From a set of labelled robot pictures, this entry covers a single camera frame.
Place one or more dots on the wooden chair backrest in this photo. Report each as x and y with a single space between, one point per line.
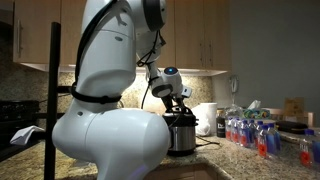
310 120

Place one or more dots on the white crumpled cloth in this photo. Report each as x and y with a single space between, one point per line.
23 135

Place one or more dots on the silver rice cooker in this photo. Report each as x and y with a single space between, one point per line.
183 140

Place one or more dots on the light wood cabinet door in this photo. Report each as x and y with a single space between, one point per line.
70 33
216 33
168 40
33 33
190 33

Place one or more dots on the blue red water bottle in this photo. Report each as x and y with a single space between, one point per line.
305 150
316 150
252 131
235 131
244 135
262 141
259 128
228 130
274 138

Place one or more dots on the colourful tissue box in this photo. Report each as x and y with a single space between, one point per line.
255 113

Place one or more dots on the black camera stand pole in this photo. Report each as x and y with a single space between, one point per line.
51 100

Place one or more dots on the black pouch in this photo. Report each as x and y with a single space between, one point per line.
291 126

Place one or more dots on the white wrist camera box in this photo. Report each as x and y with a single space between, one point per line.
187 92

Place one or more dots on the black rice cooker lid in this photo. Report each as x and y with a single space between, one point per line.
181 119

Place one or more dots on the small wall mounted fixture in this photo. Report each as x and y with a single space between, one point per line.
234 84

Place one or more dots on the black stereo camera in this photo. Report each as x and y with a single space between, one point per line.
65 89

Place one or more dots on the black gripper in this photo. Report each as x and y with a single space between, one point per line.
171 100

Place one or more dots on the black bottle white label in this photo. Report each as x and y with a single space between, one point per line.
220 126

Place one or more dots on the black stove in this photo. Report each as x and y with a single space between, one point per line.
16 113

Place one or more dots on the pale cutting board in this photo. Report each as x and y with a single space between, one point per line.
156 106

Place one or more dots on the brown paper box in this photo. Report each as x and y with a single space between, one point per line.
293 106

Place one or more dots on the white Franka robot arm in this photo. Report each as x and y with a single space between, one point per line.
106 50

